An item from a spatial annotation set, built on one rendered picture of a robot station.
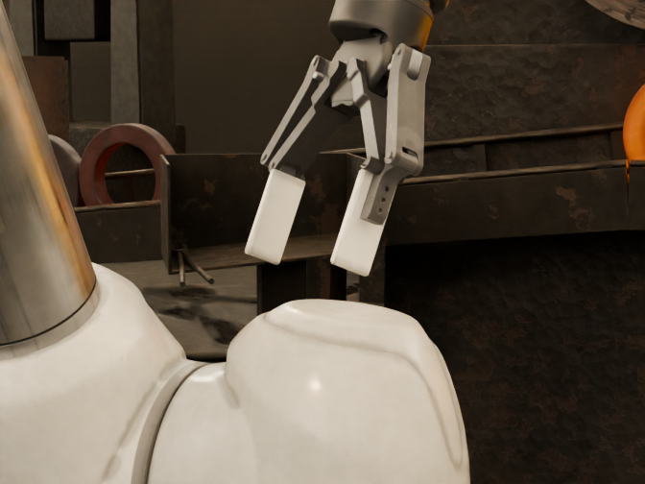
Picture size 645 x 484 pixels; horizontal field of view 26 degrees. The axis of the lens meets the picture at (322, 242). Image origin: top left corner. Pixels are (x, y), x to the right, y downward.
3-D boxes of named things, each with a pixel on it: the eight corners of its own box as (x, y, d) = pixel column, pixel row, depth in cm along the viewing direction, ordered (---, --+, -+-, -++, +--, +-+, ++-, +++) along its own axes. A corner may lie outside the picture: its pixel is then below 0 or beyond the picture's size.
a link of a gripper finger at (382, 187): (396, 157, 99) (419, 157, 96) (375, 225, 98) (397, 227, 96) (379, 150, 98) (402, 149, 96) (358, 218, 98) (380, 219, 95)
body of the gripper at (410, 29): (459, 12, 104) (421, 127, 103) (397, 21, 112) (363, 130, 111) (378, -31, 101) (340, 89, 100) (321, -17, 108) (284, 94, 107)
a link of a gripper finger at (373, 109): (385, 85, 106) (396, 74, 106) (405, 191, 99) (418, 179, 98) (344, 66, 104) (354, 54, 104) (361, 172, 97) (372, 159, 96)
